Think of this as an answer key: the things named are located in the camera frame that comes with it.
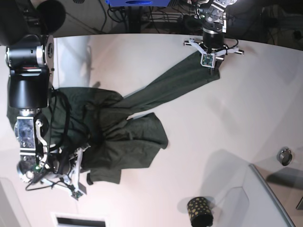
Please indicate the black cup with gold dots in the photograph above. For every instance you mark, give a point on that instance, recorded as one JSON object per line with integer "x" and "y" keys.
{"x": 199, "y": 212}

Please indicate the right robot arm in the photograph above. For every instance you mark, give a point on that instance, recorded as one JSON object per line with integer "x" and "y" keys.
{"x": 26, "y": 31}

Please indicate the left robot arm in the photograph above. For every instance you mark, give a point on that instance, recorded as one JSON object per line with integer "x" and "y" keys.
{"x": 213, "y": 19}

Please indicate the blue plastic box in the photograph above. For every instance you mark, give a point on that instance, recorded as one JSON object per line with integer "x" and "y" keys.
{"x": 136, "y": 3}

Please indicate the black round stool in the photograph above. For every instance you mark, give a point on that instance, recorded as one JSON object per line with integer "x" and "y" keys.
{"x": 53, "y": 14}

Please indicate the white rectangular table slot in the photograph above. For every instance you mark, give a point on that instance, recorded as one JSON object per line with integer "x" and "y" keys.
{"x": 79, "y": 220}

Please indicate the round metal table grommet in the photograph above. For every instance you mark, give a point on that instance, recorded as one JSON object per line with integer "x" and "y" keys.
{"x": 285, "y": 156}

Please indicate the dark green t-shirt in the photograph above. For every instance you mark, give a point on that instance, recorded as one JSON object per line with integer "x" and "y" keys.
{"x": 123, "y": 132}

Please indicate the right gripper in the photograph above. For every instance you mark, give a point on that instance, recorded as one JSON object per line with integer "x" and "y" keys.
{"x": 65, "y": 171}

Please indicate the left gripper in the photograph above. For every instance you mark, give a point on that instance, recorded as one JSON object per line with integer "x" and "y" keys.
{"x": 213, "y": 42}

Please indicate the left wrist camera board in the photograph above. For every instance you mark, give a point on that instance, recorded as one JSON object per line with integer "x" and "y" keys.
{"x": 208, "y": 60}

